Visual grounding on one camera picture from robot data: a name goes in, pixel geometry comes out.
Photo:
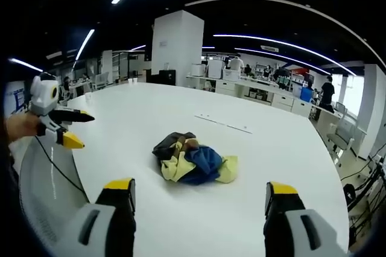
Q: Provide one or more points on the white printer box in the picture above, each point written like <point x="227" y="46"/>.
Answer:
<point x="231" y="75"/>
<point x="198" y="70"/>
<point x="215" y="68"/>

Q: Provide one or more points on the white drawer cabinet row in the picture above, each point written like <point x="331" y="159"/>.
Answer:
<point x="262" y="94"/>

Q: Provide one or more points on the white office chair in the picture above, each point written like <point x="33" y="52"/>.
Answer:
<point x="101" y="81"/>

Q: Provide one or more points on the black cabinet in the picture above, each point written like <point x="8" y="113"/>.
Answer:
<point x="167" y="78"/>

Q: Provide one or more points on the ceiling air conditioner unit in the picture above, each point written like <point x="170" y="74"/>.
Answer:
<point x="269" y="48"/>

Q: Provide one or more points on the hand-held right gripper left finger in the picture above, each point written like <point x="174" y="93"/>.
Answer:
<point x="90" y="224"/>

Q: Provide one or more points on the grey office chair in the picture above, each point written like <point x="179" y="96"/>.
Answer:
<point x="340" y="139"/>

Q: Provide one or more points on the person's left hand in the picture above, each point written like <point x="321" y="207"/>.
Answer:
<point x="22" y="125"/>

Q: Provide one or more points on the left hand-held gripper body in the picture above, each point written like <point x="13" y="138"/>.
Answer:
<point x="45" y="95"/>

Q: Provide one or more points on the pile of clothes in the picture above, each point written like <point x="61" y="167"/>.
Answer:
<point x="193" y="159"/>

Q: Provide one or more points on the white square pillar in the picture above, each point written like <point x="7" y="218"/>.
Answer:
<point x="176" y="47"/>

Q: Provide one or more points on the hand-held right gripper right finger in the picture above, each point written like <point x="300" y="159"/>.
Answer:
<point x="304" y="227"/>

